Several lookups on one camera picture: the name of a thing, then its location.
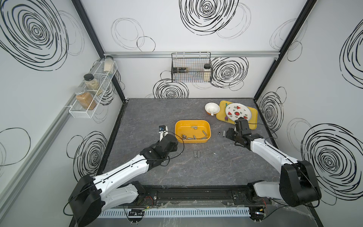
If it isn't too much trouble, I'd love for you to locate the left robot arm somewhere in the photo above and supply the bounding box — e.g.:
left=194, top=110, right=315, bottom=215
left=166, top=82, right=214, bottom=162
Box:
left=67, top=125, right=183, bottom=227

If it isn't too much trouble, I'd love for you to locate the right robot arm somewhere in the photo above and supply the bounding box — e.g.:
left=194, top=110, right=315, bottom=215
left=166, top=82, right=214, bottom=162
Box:
left=226, top=117, right=322, bottom=207

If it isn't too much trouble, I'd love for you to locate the yellow storage box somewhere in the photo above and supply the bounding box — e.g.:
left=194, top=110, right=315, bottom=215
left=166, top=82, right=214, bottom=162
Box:
left=175, top=120, right=211, bottom=144

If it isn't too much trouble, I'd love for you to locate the watermelon pattern plate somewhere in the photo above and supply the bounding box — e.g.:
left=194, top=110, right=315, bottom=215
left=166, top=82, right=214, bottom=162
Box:
left=225, top=103, right=252, bottom=122

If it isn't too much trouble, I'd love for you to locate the yellow serving tray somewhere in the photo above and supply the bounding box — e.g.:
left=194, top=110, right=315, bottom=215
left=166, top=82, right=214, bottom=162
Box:
left=216, top=100, right=258, bottom=130

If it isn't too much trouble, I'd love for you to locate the orange white bowl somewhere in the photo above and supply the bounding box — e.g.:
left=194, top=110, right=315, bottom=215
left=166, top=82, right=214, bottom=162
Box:
left=205, top=102, right=220, bottom=116

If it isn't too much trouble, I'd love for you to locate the dark item in basket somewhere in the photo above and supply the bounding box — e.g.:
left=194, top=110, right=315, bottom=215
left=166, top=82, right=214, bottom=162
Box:
left=172, top=67, right=189, bottom=74

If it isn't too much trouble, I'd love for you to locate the brown spice jar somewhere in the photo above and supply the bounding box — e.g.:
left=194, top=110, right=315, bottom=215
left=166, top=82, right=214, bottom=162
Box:
left=74, top=87, right=96, bottom=110

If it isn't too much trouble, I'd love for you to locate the white jar on shelf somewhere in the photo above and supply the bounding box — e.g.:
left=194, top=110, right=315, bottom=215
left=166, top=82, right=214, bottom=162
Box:
left=104, top=55, right=114, bottom=74

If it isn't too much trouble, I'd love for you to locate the green herb jar black lid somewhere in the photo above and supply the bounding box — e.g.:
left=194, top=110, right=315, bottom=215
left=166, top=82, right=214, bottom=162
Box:
left=84, top=73, right=103, bottom=96

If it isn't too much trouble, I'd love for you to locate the black wire basket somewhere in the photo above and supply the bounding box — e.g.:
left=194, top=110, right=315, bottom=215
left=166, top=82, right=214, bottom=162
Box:
left=171, top=56, right=212, bottom=83

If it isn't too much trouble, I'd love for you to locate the jar in wire basket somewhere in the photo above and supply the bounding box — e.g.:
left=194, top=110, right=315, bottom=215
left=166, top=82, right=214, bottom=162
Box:
left=203, top=63, right=211, bottom=82

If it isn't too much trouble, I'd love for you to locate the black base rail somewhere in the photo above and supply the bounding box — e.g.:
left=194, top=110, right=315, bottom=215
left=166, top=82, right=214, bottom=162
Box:
left=127, top=184, right=283, bottom=207

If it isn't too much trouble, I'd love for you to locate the white slotted cable duct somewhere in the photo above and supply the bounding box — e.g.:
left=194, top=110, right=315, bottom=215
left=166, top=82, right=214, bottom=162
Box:
left=98, top=207, right=251, bottom=218

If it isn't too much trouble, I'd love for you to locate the white wire wall shelf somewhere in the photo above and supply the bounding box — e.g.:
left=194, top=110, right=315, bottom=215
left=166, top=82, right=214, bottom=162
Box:
left=69, top=58, right=118, bottom=124

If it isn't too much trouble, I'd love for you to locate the aluminium wall rail back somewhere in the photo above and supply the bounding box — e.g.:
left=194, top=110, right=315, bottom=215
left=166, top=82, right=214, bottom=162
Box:
left=104, top=51, right=280, bottom=58

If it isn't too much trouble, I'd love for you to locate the aluminium wall rail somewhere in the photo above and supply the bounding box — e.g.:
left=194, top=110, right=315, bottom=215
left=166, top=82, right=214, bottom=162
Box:
left=104, top=51, right=280, bottom=58
left=1, top=95, right=76, bottom=217

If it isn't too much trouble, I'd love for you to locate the black corner frame post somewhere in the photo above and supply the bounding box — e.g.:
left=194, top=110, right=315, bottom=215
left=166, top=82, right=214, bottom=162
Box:
left=253, top=0, right=317, bottom=102

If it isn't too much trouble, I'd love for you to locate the left corner frame post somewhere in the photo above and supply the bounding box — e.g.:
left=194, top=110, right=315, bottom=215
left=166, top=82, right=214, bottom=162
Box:
left=71, top=0, right=128, bottom=104

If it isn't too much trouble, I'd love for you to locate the aluminium wall rail left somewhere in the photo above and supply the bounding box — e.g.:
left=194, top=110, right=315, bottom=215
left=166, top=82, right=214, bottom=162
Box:
left=1, top=95, right=76, bottom=217

